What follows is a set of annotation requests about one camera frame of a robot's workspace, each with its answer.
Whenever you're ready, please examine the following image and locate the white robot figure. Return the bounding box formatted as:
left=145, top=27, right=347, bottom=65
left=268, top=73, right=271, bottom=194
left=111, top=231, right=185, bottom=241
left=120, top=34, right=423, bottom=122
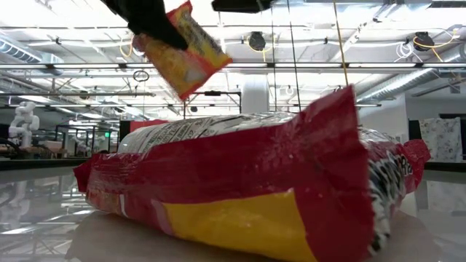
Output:
left=7, top=100, right=40, bottom=149

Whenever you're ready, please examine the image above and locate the black hanging cable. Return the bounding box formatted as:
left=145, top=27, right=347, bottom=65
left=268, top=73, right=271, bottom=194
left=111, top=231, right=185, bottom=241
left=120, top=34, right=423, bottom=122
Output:
left=286, top=0, right=302, bottom=112
left=269, top=7, right=277, bottom=112

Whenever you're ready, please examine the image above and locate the roast beef Maruchan ramen packet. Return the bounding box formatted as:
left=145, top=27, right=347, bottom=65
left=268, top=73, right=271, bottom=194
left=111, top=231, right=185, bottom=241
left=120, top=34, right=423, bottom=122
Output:
left=72, top=85, right=433, bottom=262

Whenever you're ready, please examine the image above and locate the black ceiling cord reel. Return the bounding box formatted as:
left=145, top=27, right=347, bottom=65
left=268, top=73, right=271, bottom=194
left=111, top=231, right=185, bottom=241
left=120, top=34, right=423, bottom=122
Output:
left=413, top=31, right=436, bottom=52
left=247, top=31, right=267, bottom=52

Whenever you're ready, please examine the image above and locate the black frame workstation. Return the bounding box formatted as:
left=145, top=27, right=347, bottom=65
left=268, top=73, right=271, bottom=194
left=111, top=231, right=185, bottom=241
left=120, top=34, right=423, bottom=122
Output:
left=54, top=124, right=121, bottom=156

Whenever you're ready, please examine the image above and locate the white patterned cloth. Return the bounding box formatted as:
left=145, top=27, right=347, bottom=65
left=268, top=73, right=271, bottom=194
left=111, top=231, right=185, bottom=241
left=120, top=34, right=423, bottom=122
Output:
left=418, top=116, right=463, bottom=163

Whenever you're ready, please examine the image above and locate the chicken Maruchan ramen packet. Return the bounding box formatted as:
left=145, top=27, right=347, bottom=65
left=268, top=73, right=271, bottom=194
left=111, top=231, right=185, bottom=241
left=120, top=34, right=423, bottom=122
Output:
left=133, top=0, right=234, bottom=102

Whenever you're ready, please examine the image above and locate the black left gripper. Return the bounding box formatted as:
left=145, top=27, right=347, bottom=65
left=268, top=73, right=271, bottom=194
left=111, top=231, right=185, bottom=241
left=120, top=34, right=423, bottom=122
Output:
left=100, top=0, right=189, bottom=52

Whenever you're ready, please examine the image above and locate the yellow hanging cable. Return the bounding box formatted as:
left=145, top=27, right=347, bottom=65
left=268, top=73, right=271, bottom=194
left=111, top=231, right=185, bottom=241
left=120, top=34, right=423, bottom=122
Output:
left=333, top=0, right=350, bottom=87

